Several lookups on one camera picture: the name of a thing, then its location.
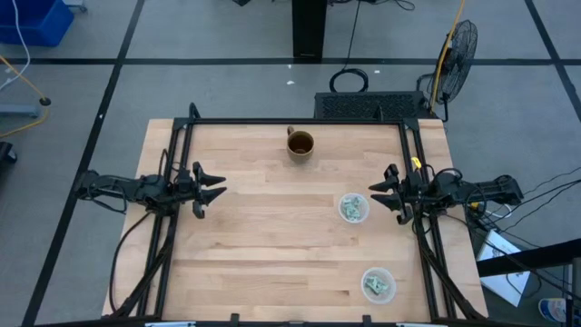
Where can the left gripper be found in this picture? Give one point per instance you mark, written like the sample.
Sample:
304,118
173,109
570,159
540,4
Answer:
186,191

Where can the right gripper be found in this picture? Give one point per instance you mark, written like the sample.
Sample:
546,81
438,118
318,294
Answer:
414,191

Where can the white paper wrapper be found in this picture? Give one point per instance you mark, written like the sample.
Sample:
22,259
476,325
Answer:
382,289
349,214
358,215
359,205

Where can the green white wrapper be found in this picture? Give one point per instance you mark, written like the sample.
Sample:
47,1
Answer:
349,203

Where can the long pale green wrapper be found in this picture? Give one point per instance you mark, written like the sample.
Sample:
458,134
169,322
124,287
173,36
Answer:
373,282

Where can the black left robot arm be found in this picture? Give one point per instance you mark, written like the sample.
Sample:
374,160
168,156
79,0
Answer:
136,188

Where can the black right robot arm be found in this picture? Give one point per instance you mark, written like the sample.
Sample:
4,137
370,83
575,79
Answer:
490,191

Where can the blue plastic bin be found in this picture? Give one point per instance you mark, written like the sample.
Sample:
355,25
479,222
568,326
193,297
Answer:
32,22

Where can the clear plastic bowl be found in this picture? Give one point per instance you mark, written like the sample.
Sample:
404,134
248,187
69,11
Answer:
367,207
391,290

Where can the small yellow tag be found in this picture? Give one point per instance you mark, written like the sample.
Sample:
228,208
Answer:
415,162

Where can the black computer case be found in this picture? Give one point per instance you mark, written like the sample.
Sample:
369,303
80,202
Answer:
363,105

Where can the brown and teal ceramic mug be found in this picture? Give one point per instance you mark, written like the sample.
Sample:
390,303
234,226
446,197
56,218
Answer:
300,145

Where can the black table clamp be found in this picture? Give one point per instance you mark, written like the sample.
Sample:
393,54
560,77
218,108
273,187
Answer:
234,319
367,320

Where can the black floor fan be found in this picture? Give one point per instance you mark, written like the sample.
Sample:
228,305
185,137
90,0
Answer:
458,59

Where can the white paper booklet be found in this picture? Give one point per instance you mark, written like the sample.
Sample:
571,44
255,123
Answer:
508,288

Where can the black metal beam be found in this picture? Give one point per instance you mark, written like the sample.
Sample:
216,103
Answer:
535,260

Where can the black rectangular stand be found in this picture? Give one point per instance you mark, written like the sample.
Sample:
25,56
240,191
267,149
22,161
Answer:
308,27

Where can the white blue floor item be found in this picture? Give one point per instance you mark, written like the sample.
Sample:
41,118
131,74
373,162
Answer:
554,311

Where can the black floor object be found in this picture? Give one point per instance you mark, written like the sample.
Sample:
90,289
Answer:
6,153

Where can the grey stand base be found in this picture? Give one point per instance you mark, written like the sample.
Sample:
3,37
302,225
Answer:
18,110

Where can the black aluminium table frame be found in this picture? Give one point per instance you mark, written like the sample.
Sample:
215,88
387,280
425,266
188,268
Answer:
295,121

